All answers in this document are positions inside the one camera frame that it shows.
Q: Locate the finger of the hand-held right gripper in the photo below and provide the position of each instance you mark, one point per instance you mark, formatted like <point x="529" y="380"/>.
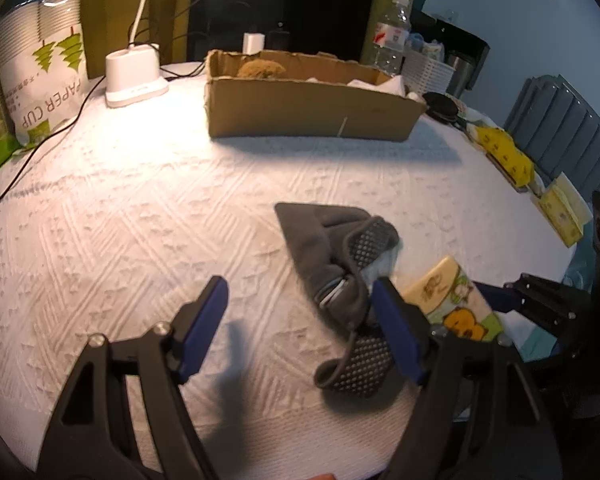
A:
<point x="492" y="297"/>

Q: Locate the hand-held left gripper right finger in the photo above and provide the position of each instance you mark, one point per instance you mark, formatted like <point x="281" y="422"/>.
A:
<point x="397" y="332"/>

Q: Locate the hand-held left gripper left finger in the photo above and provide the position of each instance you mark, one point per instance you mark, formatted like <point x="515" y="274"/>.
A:
<point x="207" y="325"/>

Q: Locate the cartoon print tissue pack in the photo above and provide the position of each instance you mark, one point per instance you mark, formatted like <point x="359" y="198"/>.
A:
<point x="455" y="305"/>

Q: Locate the grey dotted grip socks pair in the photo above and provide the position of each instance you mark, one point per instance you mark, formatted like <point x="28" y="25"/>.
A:
<point x="320" y="250"/>

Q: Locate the brown cardboard box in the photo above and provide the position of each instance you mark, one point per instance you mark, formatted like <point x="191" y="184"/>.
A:
<point x="305" y="110"/>

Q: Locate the white textured towel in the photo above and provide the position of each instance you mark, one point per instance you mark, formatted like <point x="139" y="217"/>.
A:
<point x="380" y="85"/>

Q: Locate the bag of wooden cotton swabs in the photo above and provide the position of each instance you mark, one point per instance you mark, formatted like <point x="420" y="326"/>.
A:
<point x="261" y="69"/>

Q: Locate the person's left hand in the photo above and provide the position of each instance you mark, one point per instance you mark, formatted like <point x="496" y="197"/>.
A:
<point x="325" y="477"/>

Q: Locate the pale yellow tissue packet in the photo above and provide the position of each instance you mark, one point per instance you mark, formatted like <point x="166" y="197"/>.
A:
<point x="565" y="210"/>

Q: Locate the grey chair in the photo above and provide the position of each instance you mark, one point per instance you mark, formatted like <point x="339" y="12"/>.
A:
<point x="565" y="130"/>

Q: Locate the yellow snack packets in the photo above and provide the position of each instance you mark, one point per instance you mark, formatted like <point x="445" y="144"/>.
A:
<point x="507" y="155"/>

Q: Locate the white embossed tablecloth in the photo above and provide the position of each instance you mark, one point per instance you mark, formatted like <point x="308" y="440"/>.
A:
<point x="130" y="210"/>

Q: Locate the black round pouch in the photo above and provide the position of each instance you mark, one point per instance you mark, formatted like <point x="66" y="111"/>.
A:
<point x="442" y="106"/>

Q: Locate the steel thermos cup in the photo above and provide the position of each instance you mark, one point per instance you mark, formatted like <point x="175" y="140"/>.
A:
<point x="461" y="75"/>

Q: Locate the white woven basket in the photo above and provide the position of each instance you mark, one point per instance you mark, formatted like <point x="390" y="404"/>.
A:
<point x="427" y="72"/>

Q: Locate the black monitor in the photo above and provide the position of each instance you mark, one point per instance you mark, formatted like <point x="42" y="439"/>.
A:
<point x="455" y="35"/>

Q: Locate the white desk lamp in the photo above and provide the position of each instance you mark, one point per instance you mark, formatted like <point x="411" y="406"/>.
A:
<point x="132" y="80"/>

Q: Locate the blue packets in basket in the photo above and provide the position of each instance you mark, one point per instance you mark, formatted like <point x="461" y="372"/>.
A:
<point x="425" y="45"/>

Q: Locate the clear water bottle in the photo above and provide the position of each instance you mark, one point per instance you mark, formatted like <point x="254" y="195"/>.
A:
<point x="391" y="35"/>

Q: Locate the white charger plug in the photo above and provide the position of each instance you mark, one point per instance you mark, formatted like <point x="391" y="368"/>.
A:
<point x="253" y="44"/>

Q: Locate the black charger plug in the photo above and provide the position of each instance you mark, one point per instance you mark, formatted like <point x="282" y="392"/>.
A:
<point x="279" y="41"/>

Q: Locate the white paper cup package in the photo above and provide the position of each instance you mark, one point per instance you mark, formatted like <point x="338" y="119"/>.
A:
<point x="40" y="60"/>

